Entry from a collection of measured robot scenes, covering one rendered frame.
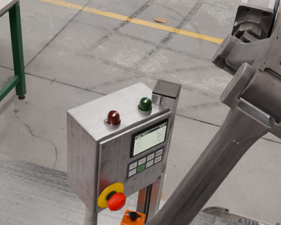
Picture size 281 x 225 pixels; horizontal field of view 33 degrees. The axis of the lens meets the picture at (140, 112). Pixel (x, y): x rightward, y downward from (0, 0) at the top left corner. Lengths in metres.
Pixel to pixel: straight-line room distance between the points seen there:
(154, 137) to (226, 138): 0.17
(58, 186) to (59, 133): 1.44
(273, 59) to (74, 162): 0.40
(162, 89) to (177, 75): 2.74
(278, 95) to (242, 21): 0.47
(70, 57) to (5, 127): 0.91
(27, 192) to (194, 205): 0.86
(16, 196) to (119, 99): 0.77
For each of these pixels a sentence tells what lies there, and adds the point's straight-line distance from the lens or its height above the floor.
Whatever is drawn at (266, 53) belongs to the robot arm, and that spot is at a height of 1.64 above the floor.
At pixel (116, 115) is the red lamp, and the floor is 1.50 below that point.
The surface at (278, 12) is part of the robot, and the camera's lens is 1.21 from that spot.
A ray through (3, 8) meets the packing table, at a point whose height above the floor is 0.77.
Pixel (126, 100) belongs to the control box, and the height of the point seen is 1.48.
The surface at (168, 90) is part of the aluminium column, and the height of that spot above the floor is 1.50.
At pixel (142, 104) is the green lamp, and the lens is 0.82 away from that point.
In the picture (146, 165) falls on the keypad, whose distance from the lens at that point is 0.89.
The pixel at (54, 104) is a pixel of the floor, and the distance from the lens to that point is 3.21.
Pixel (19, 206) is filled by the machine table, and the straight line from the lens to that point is 1.52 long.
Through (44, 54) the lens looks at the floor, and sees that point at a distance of 3.71.
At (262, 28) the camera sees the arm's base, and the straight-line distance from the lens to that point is 1.16.
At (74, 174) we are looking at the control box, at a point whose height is 1.34.
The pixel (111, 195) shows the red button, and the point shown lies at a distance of 0.87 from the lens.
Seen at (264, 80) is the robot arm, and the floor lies 1.62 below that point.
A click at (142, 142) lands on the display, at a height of 1.43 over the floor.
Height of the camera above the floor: 1.99
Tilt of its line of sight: 39 degrees down
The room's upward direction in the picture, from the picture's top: 7 degrees clockwise
